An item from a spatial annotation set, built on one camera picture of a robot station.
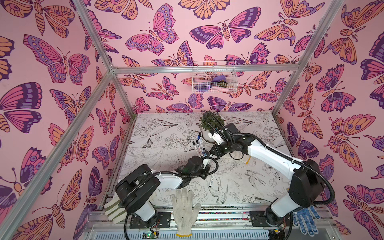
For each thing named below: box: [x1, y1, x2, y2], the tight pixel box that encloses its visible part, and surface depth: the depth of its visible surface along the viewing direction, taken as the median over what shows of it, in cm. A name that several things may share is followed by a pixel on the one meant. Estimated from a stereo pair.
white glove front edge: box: [170, 188, 202, 238], surface depth 78 cm
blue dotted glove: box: [292, 205, 321, 237], surface depth 74 cm
